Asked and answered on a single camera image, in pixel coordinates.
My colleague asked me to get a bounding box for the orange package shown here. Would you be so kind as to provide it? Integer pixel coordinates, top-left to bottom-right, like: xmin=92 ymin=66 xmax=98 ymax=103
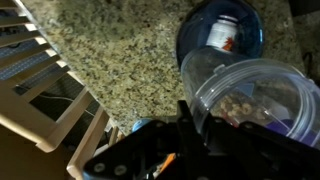
xmin=159 ymin=152 xmax=177 ymax=174

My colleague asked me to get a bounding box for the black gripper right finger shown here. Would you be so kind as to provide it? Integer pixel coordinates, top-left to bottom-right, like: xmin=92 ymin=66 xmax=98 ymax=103
xmin=233 ymin=121 xmax=320 ymax=168

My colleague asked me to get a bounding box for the wooden slat-back chair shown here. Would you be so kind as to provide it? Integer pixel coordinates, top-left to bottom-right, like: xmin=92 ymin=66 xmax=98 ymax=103
xmin=0 ymin=0 xmax=121 ymax=180

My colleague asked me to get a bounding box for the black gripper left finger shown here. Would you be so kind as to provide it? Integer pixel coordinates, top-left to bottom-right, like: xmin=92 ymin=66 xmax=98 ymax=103
xmin=175 ymin=99 xmax=203 ymax=151

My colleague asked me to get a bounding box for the clear jar with blue lid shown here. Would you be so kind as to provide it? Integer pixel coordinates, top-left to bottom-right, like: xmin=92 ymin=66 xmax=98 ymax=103
xmin=179 ymin=46 xmax=320 ymax=151

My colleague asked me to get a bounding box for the white bottle with orange label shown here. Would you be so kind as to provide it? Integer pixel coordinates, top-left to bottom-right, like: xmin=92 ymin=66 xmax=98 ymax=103
xmin=205 ymin=14 xmax=239 ymax=53

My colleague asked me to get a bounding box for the dark blue bowl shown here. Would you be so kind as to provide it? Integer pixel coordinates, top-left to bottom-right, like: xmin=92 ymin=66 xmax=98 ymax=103
xmin=174 ymin=0 xmax=265 ymax=69

